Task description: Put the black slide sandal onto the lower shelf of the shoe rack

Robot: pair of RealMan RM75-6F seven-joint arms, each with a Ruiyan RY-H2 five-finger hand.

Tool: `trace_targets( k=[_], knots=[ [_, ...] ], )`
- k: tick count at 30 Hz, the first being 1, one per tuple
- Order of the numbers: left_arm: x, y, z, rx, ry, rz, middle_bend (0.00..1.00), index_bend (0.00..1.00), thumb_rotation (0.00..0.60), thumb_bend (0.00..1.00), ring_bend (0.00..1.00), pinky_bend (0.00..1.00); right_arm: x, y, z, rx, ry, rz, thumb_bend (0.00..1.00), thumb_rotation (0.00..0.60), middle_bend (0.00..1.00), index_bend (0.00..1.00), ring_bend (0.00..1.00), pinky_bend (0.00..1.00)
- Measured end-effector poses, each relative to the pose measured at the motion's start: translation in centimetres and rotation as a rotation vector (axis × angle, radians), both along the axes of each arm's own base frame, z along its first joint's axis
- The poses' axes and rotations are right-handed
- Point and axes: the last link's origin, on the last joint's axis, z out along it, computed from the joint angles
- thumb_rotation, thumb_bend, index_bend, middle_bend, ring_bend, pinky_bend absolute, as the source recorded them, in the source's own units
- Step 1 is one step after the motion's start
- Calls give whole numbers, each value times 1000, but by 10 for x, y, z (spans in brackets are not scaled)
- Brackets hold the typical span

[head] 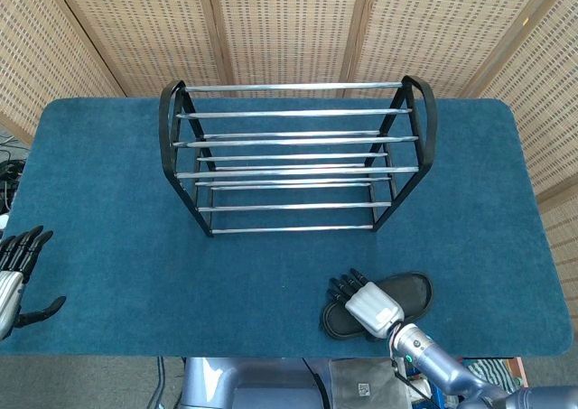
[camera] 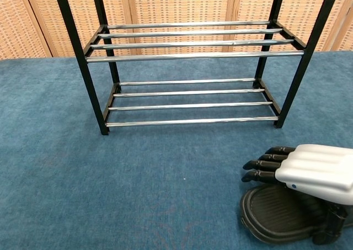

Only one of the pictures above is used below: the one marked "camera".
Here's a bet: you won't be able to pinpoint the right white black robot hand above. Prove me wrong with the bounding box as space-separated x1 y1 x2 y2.
242 144 353 245

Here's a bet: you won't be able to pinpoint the black rubber slide sandal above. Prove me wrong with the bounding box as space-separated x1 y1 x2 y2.
239 185 353 245

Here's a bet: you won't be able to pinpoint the black shoe rack chrome bars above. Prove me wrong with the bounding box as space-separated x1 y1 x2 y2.
52 0 343 136

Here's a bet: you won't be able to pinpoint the wicker folding screen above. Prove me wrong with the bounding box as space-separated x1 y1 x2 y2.
0 0 353 60

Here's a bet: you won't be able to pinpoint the blue carpet table cover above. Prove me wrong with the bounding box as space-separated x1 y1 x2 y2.
0 50 353 250

